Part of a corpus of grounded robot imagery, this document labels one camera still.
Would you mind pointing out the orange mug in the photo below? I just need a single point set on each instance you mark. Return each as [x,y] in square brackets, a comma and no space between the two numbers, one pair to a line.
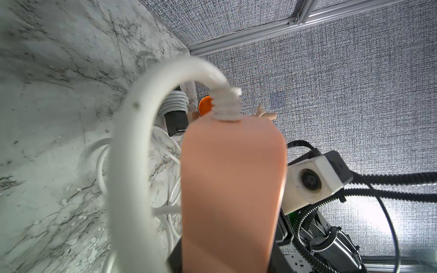
[205,105]

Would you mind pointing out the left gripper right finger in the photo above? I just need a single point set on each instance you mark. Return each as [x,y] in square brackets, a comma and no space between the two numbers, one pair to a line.
[278,262]

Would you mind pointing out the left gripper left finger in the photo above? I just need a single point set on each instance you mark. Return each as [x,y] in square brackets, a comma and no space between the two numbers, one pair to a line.
[175,259]

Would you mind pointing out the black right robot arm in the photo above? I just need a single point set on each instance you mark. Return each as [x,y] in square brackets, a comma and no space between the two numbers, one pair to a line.
[327,243]

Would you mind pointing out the wooden mug tree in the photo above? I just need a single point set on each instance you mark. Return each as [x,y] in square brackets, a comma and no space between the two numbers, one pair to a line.
[261,112]

